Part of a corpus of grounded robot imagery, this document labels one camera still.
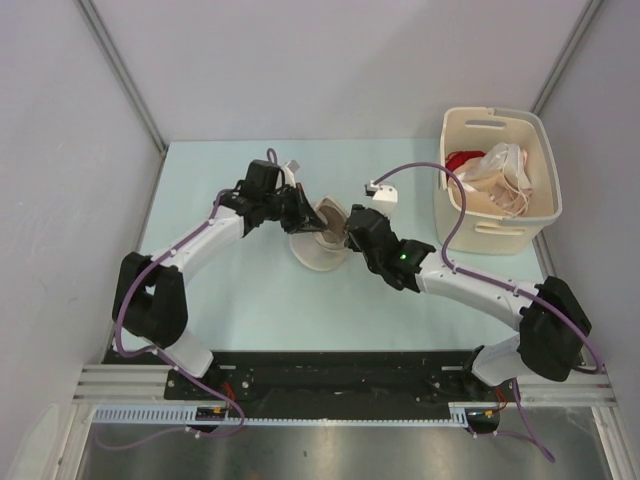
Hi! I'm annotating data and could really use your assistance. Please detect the cream plastic basket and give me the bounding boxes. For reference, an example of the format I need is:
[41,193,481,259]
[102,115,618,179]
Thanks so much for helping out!
[439,107,563,255]

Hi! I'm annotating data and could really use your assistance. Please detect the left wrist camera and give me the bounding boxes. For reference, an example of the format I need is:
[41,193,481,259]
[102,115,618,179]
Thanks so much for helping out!
[280,160,300,187]

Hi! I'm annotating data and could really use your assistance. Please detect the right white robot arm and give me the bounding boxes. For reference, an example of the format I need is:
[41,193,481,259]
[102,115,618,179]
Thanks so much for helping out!
[345,205,591,401]

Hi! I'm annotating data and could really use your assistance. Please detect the white slotted cable duct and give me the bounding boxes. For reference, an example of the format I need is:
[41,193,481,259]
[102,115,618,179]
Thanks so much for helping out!
[93,404,468,428]

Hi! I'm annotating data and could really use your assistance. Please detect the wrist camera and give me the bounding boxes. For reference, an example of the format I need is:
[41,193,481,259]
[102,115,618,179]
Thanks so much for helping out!
[365,181,398,219]
[280,160,300,187]

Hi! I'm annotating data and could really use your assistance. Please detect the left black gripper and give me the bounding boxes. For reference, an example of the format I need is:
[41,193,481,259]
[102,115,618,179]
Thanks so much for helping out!
[262,183,327,235]

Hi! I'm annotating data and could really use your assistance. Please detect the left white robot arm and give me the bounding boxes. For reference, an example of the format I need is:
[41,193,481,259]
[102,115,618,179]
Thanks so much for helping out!
[112,150,327,400]

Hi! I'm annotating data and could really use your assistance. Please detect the pile of bras in basket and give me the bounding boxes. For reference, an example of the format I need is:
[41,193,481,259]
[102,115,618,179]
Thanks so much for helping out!
[445,142,533,218]

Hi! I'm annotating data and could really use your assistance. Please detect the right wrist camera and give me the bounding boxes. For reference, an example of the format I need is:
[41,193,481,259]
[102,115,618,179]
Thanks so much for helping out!
[365,181,398,219]

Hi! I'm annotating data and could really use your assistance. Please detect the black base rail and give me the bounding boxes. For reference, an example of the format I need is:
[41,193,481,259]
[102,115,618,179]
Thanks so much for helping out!
[161,350,514,426]

